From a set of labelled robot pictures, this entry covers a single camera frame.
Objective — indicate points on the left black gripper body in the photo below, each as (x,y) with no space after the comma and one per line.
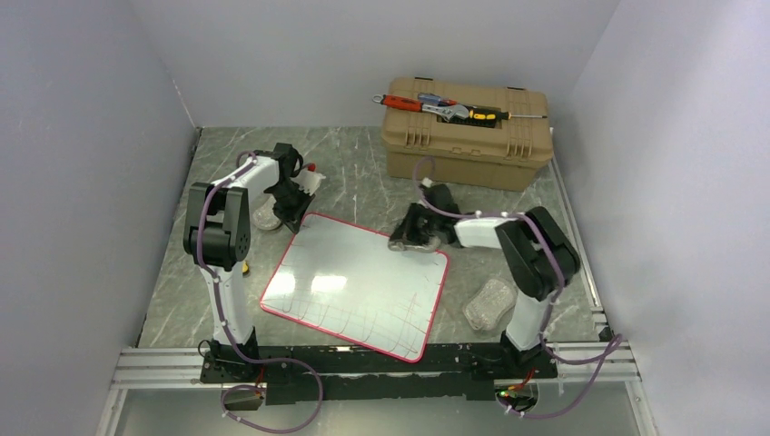
(292,202)

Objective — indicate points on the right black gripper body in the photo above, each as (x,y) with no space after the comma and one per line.
(422,225)

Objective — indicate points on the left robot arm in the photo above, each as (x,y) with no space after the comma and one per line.
(217,234)

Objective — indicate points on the red framed whiteboard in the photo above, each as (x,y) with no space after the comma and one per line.
(341,279)

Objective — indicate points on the yellow black screwdriver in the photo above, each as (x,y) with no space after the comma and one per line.
(488,115)

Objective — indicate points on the blue red screwdriver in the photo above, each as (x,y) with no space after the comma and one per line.
(436,100)

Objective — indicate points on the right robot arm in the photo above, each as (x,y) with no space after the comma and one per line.
(539,256)

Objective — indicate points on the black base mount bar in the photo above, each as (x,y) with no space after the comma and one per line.
(471,370)

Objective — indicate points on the tan plastic toolbox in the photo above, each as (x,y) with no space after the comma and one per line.
(503,155)

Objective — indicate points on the aluminium rail frame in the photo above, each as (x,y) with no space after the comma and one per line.
(180,368)

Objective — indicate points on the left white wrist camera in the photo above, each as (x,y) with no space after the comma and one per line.
(308,179)

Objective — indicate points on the red handled adjustable wrench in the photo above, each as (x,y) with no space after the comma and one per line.
(448,113)

